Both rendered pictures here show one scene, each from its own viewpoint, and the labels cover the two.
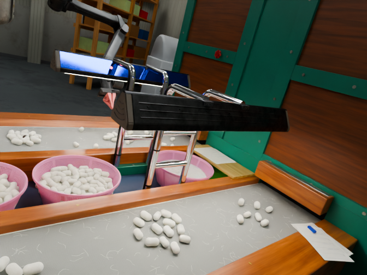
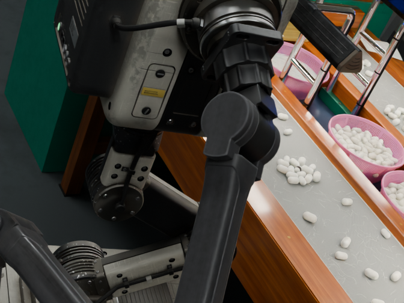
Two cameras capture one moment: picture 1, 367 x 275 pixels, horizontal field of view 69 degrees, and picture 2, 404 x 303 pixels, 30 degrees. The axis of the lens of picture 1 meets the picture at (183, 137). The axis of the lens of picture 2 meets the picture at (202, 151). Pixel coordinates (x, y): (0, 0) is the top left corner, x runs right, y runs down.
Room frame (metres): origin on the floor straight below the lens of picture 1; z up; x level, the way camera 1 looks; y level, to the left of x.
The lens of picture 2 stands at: (1.21, 2.43, 1.85)
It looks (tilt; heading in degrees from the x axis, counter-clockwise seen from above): 33 degrees down; 270
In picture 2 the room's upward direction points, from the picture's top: 24 degrees clockwise
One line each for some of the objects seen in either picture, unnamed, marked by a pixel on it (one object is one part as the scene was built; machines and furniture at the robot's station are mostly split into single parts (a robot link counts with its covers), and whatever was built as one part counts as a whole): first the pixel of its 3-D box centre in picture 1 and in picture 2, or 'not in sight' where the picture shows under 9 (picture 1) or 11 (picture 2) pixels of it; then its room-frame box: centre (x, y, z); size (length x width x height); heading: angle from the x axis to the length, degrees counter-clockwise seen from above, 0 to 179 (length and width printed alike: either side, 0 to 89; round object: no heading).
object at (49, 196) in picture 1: (77, 185); (361, 151); (0.76, 0.30, 0.72); 0.27 x 0.27 x 0.10
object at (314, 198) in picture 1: (290, 184); (330, 14); (0.98, -0.46, 0.83); 0.30 x 0.06 x 0.07; 42
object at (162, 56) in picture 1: (165, 72); not in sight; (5.53, 0.69, 0.70); 0.79 x 0.64 x 1.40; 30
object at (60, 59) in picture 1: (131, 72); (294, 2); (1.15, 0.28, 1.08); 0.62 x 0.08 x 0.07; 132
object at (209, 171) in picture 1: (181, 172); (289, 71); (1.06, -0.03, 0.72); 0.27 x 0.27 x 0.10
